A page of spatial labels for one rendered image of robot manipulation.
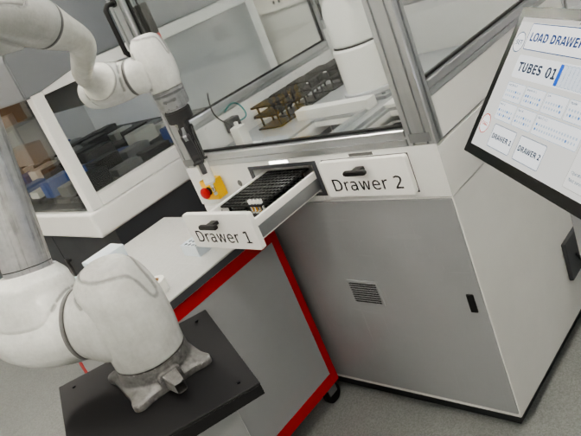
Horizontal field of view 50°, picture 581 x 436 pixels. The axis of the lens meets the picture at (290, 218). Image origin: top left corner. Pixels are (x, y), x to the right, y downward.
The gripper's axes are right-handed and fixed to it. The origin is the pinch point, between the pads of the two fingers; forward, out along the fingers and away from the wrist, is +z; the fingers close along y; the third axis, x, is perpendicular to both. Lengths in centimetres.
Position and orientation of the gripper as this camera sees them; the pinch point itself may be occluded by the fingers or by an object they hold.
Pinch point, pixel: (206, 172)
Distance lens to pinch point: 185.9
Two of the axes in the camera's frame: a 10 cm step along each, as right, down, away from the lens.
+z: 3.6, 8.6, 3.6
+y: 0.5, 3.7, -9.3
